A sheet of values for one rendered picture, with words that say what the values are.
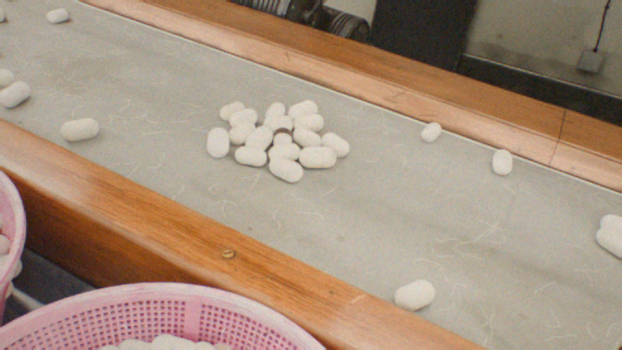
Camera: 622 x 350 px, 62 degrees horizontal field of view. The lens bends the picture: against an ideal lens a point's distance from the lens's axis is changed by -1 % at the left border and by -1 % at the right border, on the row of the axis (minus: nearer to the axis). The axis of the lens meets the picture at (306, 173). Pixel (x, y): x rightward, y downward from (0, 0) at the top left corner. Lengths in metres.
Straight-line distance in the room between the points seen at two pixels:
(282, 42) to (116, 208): 0.38
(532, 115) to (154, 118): 0.44
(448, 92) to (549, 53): 1.93
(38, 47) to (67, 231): 0.35
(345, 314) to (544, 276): 0.20
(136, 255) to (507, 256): 0.31
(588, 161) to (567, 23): 1.93
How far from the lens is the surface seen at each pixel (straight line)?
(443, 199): 0.54
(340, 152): 0.54
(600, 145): 0.68
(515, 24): 2.56
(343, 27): 1.16
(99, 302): 0.38
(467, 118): 0.65
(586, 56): 2.56
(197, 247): 0.40
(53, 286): 0.52
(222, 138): 0.53
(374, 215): 0.49
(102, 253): 0.46
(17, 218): 0.44
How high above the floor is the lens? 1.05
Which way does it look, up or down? 37 degrees down
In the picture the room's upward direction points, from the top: 9 degrees clockwise
